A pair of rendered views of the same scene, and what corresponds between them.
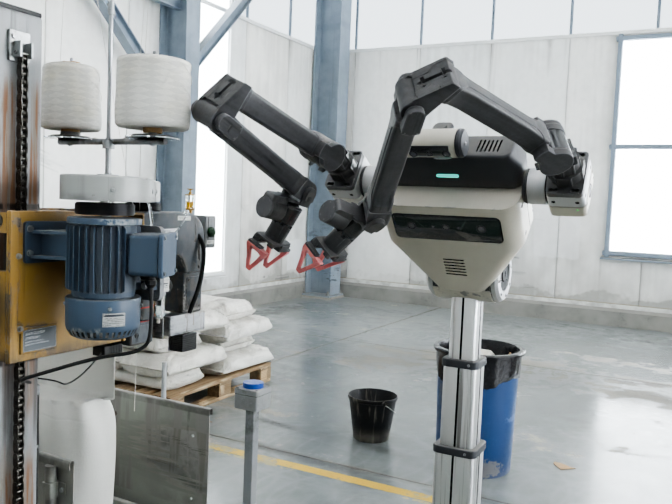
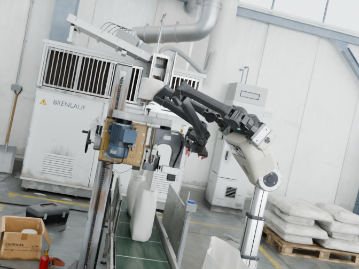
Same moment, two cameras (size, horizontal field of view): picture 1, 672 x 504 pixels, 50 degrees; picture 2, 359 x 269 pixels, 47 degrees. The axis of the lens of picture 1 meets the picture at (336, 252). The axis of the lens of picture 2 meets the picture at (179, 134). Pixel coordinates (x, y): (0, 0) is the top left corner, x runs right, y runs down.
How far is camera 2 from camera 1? 2.11 m
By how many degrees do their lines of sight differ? 52
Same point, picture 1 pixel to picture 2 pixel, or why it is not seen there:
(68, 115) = not seen: hidden behind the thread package
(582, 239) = not seen: outside the picture
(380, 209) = (198, 135)
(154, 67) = (144, 81)
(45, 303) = not seen: hidden behind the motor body
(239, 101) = (162, 93)
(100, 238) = (115, 128)
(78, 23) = (333, 64)
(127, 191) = (121, 115)
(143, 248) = (122, 132)
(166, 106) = (145, 93)
